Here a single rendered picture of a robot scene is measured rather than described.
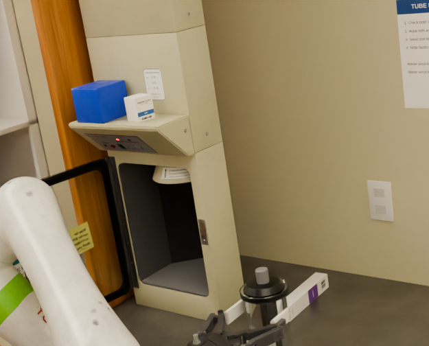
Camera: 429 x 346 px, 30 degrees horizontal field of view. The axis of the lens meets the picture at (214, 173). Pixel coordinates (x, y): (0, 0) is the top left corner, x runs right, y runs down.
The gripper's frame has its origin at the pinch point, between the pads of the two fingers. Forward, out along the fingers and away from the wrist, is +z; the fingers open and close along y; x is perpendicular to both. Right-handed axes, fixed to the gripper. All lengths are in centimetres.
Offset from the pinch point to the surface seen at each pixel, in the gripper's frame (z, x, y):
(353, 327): 29.5, 17.5, -6.0
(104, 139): 13, -34, 51
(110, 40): 21, -58, 51
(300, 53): 62, -46, 20
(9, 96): 69, -32, 154
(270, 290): -0.1, -5.8, -3.3
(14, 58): 64, -47, 142
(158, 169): 23, -23, 44
